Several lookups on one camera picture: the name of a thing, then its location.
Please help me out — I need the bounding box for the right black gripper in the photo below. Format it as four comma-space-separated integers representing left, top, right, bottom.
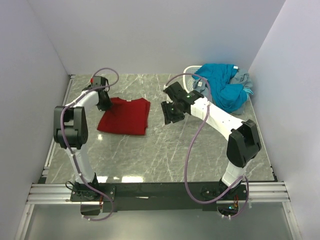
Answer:
161, 100, 186, 126

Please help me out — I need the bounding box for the red t shirt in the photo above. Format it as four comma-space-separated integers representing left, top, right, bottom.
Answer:
97, 97, 151, 136

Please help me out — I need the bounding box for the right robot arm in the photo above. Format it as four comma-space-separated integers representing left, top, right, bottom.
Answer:
161, 82, 262, 200

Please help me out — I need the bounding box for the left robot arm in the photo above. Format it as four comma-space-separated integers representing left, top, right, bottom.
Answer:
53, 76, 112, 201

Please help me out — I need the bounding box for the white plastic laundry basket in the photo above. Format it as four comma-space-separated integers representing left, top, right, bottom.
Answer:
182, 65, 202, 93

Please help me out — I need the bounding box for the teal blue t shirt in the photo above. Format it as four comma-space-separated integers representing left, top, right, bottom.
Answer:
193, 63, 254, 114

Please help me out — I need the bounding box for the grey blue t shirt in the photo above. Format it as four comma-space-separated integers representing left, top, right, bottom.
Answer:
192, 67, 254, 115

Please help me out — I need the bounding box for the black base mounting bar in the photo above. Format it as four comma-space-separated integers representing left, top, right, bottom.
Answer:
70, 182, 248, 215

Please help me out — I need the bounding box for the aluminium frame rail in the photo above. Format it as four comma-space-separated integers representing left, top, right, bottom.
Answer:
26, 182, 291, 205

